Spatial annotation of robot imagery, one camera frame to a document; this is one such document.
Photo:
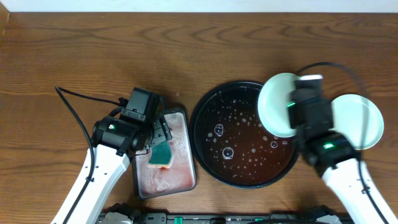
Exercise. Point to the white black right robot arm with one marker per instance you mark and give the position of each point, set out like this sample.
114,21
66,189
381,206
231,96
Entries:
331,138

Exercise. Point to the pale green plate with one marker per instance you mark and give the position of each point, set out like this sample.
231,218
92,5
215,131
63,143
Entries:
272,104
358,119

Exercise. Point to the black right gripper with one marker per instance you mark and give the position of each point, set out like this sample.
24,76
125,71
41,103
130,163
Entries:
324,110

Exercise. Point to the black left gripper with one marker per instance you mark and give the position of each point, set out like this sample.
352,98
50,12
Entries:
160,131

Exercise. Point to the round black tray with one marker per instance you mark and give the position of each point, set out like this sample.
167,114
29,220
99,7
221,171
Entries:
231,144

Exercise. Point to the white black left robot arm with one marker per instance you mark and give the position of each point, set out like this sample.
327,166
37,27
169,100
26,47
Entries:
109,167

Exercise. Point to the green yellow sponge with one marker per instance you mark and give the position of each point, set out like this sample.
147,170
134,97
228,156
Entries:
161,156

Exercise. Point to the rectangular black soapy water tray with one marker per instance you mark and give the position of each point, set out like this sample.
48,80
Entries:
154,180

